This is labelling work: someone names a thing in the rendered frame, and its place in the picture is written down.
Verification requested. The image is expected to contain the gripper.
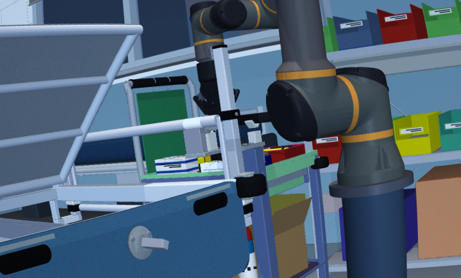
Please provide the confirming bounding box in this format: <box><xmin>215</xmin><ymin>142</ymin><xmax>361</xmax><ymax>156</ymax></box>
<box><xmin>197</xmin><ymin>61</ymin><xmax>219</xmax><ymax>96</ymax></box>

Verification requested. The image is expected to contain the grey backrest panel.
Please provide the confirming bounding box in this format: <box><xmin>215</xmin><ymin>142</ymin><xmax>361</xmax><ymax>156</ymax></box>
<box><xmin>0</xmin><ymin>35</ymin><xmax>127</xmax><ymax>187</ymax></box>

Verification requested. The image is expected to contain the grey drive shaft stub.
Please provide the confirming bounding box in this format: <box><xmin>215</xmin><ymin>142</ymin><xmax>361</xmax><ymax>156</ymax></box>
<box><xmin>127</xmin><ymin>225</ymin><xmax>170</xmax><ymax>261</ymax></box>

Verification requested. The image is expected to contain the blue stretcher body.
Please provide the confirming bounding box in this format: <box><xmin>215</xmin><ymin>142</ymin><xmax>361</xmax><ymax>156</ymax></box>
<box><xmin>0</xmin><ymin>176</ymin><xmax>269</xmax><ymax>278</ymax></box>

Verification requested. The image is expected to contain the green board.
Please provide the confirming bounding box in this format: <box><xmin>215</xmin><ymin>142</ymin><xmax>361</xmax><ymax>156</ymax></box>
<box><xmin>136</xmin><ymin>89</ymin><xmax>190</xmax><ymax>175</ymax></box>

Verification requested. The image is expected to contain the grey block device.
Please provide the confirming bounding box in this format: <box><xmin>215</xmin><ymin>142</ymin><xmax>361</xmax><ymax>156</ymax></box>
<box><xmin>183</xmin><ymin>128</ymin><xmax>217</xmax><ymax>159</ymax></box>

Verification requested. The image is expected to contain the dark window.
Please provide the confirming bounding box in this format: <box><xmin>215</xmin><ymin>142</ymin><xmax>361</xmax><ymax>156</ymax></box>
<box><xmin>42</xmin><ymin>0</ymin><xmax>192</xmax><ymax>61</ymax></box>

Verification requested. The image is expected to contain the small white box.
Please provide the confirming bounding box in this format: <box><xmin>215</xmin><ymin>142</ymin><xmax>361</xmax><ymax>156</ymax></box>
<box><xmin>199</xmin><ymin>160</ymin><xmax>224</xmax><ymax>173</ymax></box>

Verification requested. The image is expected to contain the white and blue box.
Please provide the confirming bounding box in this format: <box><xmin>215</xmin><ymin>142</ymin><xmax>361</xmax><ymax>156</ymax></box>
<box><xmin>154</xmin><ymin>156</ymin><xmax>199</xmax><ymax>175</ymax></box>

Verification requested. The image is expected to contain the red flat box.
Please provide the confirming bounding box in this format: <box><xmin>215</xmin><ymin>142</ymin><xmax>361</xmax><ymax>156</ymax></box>
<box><xmin>264</xmin><ymin>144</ymin><xmax>307</xmax><ymax>163</ymax></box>

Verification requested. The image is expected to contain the black round knob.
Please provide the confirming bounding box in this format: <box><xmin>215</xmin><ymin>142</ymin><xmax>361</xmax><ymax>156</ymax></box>
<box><xmin>235</xmin><ymin>172</ymin><xmax>268</xmax><ymax>199</ymax></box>

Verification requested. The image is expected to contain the dark blue mattress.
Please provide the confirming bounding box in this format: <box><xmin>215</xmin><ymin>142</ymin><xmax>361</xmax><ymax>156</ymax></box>
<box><xmin>73</xmin><ymin>136</ymin><xmax>145</xmax><ymax>166</ymax></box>

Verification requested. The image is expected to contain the green storage bin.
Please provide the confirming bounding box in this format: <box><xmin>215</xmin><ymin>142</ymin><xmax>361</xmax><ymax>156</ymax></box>
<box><xmin>322</xmin><ymin>16</ymin><xmax>340</xmax><ymax>53</ymax></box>
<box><xmin>421</xmin><ymin>0</ymin><xmax>461</xmax><ymax>38</ymax></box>

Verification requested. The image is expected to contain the blue cart with green trays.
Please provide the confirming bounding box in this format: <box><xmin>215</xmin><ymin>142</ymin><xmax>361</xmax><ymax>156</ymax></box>
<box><xmin>140</xmin><ymin>142</ymin><xmax>331</xmax><ymax>278</ymax></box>

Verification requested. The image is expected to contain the red storage bin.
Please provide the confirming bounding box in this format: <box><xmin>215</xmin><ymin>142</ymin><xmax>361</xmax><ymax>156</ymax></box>
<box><xmin>312</xmin><ymin>134</ymin><xmax>343</xmax><ymax>165</ymax></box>
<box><xmin>376</xmin><ymin>4</ymin><xmax>429</xmax><ymax>45</ymax></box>

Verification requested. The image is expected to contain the small black knob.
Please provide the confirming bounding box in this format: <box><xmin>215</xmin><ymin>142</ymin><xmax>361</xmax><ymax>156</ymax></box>
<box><xmin>310</xmin><ymin>156</ymin><xmax>330</xmax><ymax>170</ymax></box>

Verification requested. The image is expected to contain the blue storage bin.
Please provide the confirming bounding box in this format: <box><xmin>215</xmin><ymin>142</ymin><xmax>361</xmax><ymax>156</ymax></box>
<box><xmin>333</xmin><ymin>10</ymin><xmax>379</xmax><ymax>50</ymax></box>

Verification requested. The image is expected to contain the open cardboard box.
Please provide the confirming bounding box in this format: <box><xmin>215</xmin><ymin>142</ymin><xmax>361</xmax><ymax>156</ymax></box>
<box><xmin>269</xmin><ymin>193</ymin><xmax>314</xmax><ymax>278</ymax></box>

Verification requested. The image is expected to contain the grey shelf unit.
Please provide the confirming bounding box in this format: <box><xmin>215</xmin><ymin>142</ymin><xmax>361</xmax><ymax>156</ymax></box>
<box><xmin>316</xmin><ymin>0</ymin><xmax>461</xmax><ymax>273</ymax></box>

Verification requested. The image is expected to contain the yellow storage bin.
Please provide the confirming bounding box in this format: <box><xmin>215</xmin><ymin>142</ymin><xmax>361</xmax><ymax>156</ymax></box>
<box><xmin>392</xmin><ymin>111</ymin><xmax>442</xmax><ymax>157</ymax></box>

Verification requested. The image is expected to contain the teal storage bin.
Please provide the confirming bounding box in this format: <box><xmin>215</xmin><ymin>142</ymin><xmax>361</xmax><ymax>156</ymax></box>
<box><xmin>438</xmin><ymin>109</ymin><xmax>461</xmax><ymax>153</ymax></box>

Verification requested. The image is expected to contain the brown carton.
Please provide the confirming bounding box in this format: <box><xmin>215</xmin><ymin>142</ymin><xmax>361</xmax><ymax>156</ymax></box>
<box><xmin>415</xmin><ymin>164</ymin><xmax>461</xmax><ymax>260</ymax></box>

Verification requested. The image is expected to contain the grey wall rail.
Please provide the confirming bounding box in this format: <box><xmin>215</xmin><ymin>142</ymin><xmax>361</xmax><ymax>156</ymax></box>
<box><xmin>114</xmin><ymin>28</ymin><xmax>282</xmax><ymax>85</ymax></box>

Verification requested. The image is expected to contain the black rail latch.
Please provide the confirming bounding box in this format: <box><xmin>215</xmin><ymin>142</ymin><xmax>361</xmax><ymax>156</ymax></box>
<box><xmin>219</xmin><ymin>109</ymin><xmax>271</xmax><ymax>124</ymax></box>

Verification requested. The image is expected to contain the white push frame black grip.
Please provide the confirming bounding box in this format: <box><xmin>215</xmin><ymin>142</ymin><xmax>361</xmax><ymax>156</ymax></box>
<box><xmin>123</xmin><ymin>75</ymin><xmax>201</xmax><ymax>174</ymax></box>

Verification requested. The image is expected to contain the white head rail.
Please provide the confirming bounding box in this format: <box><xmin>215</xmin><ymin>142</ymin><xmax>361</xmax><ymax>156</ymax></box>
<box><xmin>84</xmin><ymin>44</ymin><xmax>246</xmax><ymax>180</ymax></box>

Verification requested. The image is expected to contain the white side rail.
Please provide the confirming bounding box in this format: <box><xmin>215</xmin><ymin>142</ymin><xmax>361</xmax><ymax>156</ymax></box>
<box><xmin>0</xmin><ymin>23</ymin><xmax>144</xmax><ymax>214</ymax></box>

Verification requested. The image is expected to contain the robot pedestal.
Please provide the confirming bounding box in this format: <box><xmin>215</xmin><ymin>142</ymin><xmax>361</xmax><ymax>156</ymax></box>
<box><xmin>328</xmin><ymin>169</ymin><xmax>415</xmax><ymax>278</ymax></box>

